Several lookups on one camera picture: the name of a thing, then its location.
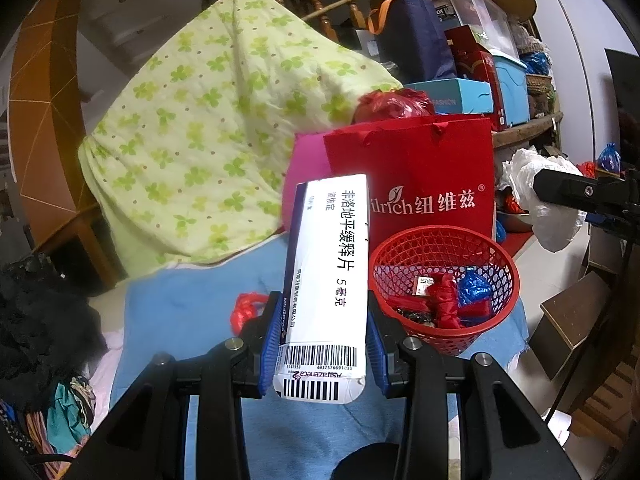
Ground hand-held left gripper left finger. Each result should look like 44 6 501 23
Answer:
82 290 286 480

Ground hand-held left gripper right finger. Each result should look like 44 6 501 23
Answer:
365 305 583 480

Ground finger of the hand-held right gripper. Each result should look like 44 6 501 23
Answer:
532 167 640 223

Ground red mesh basket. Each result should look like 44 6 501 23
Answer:
369 226 521 357

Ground white blue medicine box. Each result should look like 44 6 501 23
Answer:
272 174 371 405

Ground blue plastic bag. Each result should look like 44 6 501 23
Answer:
457 267 493 308
597 143 621 173

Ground white plastic bag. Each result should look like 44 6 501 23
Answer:
497 149 588 253

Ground steel basin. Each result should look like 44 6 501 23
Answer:
497 207 533 233

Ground wooden table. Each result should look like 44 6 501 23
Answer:
492 112 565 148

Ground red floor mat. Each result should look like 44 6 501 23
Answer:
500 230 533 256

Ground blue blanket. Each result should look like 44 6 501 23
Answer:
110 232 528 480

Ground wicker basket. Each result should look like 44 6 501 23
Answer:
525 74 555 95

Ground light blue storage bin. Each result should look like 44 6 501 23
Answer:
492 52 530 127

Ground black screen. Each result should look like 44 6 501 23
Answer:
604 49 640 171

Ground blue plastic bags bundle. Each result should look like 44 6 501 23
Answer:
522 51 551 77

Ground red paper gift bag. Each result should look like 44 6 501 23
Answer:
322 112 497 256

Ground dark red box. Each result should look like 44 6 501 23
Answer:
444 25 508 131

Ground teal shoebox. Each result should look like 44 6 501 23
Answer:
402 78 493 116

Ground large red plastic bag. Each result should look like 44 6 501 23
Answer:
350 87 436 126

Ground clear storage box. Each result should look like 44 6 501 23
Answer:
430 0 521 61

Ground navy tote bag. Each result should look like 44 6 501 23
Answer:
367 0 458 83

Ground green floral quilt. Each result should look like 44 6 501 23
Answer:
77 0 403 273

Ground teal patterned cloth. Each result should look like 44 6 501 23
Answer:
47 375 96 453

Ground black clothing pile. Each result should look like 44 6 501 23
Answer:
0 255 108 411

